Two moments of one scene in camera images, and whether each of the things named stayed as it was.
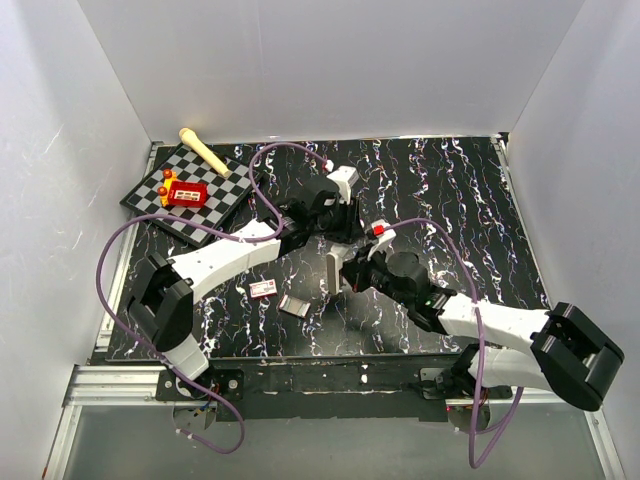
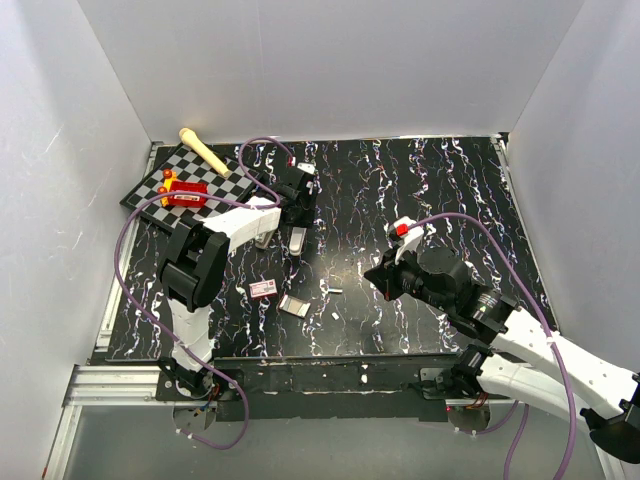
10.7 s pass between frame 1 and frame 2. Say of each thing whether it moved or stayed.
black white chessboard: stayed
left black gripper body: moved
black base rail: stayed
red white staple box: stayed
